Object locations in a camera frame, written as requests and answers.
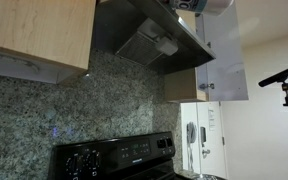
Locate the white blue-label canister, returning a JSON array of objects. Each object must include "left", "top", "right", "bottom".
[{"left": 169, "top": 0, "right": 235, "bottom": 17}]

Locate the black stove control panel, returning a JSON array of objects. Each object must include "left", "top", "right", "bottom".
[{"left": 47, "top": 131, "right": 177, "bottom": 180}]

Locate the metal mesh hood filter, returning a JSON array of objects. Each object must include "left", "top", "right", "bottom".
[{"left": 114, "top": 31, "right": 162, "bottom": 66}]

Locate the white hood lamp cover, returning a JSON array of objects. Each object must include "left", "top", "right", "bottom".
[{"left": 155, "top": 35, "right": 179, "bottom": 57}]

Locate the metal cabinet hinge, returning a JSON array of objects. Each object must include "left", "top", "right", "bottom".
[{"left": 198, "top": 82, "right": 216, "bottom": 91}]

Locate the black door lock box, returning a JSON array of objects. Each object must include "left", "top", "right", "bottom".
[{"left": 199, "top": 126, "right": 208, "bottom": 148}]

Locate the white paper notice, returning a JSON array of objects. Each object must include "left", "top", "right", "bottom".
[{"left": 207, "top": 107, "right": 217, "bottom": 132}]

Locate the steel range hood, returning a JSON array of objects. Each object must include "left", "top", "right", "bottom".
[{"left": 92, "top": 0, "right": 217, "bottom": 75}]

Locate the wooden cabinet door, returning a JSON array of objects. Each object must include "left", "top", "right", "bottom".
[{"left": 175, "top": 9, "right": 197, "bottom": 34}]

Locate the silver door lever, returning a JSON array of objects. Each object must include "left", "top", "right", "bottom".
[{"left": 201, "top": 148, "right": 212, "bottom": 158}]

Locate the white-faced cabinet door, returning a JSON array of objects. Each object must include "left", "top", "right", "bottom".
[{"left": 194, "top": 3, "right": 250, "bottom": 102}]

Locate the white door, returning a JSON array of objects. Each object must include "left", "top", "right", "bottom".
[{"left": 180, "top": 101, "right": 229, "bottom": 179}]

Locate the steel pot lid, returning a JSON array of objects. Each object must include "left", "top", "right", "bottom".
[{"left": 191, "top": 173, "right": 220, "bottom": 180}]

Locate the narrow wooden wall cabinet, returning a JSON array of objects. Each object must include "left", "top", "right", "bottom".
[{"left": 164, "top": 67, "right": 209, "bottom": 103}]

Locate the gray round wall object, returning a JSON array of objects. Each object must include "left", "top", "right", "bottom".
[{"left": 186, "top": 122, "right": 198, "bottom": 145}]

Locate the large wooden wall cabinet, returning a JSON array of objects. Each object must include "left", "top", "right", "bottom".
[{"left": 0, "top": 0, "right": 97, "bottom": 84}]

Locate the black bar camera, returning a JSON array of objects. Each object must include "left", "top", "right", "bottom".
[{"left": 257, "top": 62, "right": 288, "bottom": 89}]

